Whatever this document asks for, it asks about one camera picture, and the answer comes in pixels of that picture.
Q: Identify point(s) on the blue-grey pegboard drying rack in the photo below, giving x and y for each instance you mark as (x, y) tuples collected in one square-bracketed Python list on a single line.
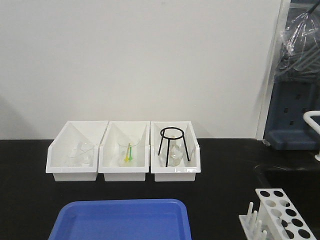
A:
[(285, 128)]

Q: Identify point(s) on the white test tube rack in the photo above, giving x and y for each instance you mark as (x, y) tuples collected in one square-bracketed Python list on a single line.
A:
[(276, 218)]

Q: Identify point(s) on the round-bottom glass flask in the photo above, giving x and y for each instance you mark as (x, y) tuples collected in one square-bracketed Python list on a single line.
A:
[(171, 155)]

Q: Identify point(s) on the right white storage bin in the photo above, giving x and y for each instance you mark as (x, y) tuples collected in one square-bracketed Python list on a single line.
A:
[(185, 172)]

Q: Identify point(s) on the white storage bin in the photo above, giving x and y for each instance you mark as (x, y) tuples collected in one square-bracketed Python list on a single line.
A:
[(108, 160), (185, 172), (72, 132)]

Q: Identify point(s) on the clear glass beaker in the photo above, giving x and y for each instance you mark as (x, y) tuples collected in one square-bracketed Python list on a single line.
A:
[(122, 147)]

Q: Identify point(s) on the middle white storage bin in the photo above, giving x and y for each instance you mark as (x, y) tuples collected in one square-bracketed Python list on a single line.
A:
[(108, 160)]

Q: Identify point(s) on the yellow green plastic spoons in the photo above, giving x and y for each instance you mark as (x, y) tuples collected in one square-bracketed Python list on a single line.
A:
[(128, 156)]

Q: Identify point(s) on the clear glassware in left bin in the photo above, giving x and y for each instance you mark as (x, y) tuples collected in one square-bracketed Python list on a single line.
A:
[(80, 155)]

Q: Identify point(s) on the left white storage bin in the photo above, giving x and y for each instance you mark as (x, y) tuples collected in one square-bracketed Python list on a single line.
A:
[(72, 132)]

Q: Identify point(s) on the blue plastic tray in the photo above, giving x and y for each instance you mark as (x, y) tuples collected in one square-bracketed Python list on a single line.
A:
[(132, 219)]

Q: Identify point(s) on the white lab faucet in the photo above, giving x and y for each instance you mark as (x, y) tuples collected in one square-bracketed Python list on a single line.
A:
[(308, 118)]

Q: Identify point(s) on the plastic bag of pegs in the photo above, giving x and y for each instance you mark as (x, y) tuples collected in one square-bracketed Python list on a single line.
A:
[(299, 59)]

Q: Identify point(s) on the black lab sink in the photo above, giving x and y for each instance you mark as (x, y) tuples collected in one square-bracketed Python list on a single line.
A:
[(301, 184)]

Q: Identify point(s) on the black wire tripod stand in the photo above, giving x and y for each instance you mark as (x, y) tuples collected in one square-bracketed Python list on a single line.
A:
[(172, 133)]

